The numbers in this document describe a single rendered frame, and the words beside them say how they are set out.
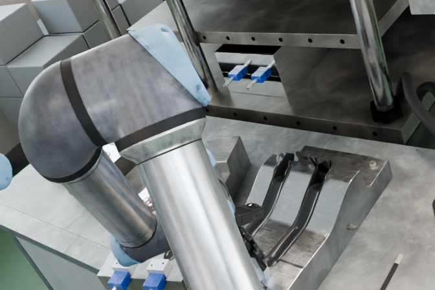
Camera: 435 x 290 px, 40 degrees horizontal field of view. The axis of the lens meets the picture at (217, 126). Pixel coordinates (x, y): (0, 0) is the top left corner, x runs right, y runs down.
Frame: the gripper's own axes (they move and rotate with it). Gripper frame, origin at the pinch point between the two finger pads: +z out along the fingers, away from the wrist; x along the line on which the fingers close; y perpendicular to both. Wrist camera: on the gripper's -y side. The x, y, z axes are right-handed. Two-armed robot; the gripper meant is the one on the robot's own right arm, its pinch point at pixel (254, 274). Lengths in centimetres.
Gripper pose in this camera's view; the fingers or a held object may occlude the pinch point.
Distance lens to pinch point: 135.4
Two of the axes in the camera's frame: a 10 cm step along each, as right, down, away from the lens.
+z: 3.3, 7.9, 5.1
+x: 7.4, 1.2, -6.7
